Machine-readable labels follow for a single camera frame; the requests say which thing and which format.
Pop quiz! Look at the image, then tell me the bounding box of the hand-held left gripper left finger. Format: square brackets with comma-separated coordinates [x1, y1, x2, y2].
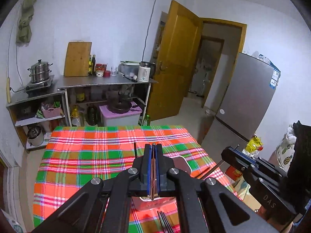
[31, 144, 154, 233]

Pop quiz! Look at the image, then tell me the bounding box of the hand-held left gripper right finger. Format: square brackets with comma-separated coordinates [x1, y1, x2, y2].
[155, 144, 280, 233]

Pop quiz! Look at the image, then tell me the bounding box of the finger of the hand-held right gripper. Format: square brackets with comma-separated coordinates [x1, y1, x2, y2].
[221, 149, 258, 173]
[227, 146, 287, 178]

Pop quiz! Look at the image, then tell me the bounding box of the light wooden chopstick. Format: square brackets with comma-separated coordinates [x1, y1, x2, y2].
[150, 144, 156, 201]

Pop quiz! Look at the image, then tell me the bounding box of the pink plastic utensil basket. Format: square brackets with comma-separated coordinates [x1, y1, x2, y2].
[131, 156, 192, 211]

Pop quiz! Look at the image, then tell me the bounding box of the yellow snack bag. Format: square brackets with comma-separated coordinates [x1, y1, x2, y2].
[245, 135, 264, 154]

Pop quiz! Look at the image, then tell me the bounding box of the pineapple printed cloth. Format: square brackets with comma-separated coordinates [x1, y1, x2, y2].
[276, 136, 298, 173]

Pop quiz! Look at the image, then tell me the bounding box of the cartoon printed cloth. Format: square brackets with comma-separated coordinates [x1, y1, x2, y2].
[232, 175, 247, 201]

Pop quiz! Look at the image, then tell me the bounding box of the purple lidded storage box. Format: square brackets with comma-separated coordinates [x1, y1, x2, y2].
[99, 104, 142, 127]

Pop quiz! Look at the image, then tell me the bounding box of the plaid orange green tablecloth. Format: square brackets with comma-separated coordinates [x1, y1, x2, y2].
[33, 125, 243, 233]

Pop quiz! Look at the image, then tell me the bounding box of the black wok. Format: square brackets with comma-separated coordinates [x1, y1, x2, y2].
[107, 101, 139, 113]

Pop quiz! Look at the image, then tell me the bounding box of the silver refrigerator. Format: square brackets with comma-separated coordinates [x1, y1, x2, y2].
[215, 52, 281, 142]

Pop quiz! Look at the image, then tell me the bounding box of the dark glass jug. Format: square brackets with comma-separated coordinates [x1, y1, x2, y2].
[86, 104, 99, 126]

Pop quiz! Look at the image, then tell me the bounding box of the yellow oil jug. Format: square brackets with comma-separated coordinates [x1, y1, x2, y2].
[70, 105, 82, 127]

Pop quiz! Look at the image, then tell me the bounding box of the white electric kettle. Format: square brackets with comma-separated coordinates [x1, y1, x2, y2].
[137, 61, 156, 82]

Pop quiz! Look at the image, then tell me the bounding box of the steel kitchen counter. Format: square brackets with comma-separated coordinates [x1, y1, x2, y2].
[57, 74, 158, 127]

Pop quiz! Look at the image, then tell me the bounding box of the clear plastic storage container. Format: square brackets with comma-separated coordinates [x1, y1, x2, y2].
[118, 61, 141, 77]

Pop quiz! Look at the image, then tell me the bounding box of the white plastic bag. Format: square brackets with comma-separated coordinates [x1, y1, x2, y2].
[250, 51, 270, 63]

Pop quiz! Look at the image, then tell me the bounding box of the yellow wooden door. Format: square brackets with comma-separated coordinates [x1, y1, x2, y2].
[146, 0, 203, 122]

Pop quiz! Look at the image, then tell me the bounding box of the pink shelf basket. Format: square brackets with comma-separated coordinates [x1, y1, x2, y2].
[42, 105, 61, 119]

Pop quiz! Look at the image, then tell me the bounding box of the white rice cooker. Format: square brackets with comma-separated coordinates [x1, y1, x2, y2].
[27, 126, 45, 147]

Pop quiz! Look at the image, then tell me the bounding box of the wooden cutting board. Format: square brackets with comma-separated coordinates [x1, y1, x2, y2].
[64, 40, 93, 77]

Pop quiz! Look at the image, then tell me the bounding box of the gas stove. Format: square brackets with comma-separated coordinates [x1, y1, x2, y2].
[24, 75, 55, 93]

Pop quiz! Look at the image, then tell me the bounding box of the steel steamer pot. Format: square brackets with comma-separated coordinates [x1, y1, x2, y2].
[27, 59, 53, 83]

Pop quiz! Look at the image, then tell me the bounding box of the green curtain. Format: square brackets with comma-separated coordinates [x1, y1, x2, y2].
[16, 0, 40, 44]

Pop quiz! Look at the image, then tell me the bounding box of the yellow wooden door frame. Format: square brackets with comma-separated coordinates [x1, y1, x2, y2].
[200, 18, 248, 108]

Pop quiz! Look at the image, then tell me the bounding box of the air conditioner cable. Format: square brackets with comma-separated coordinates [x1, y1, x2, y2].
[142, 0, 158, 62]

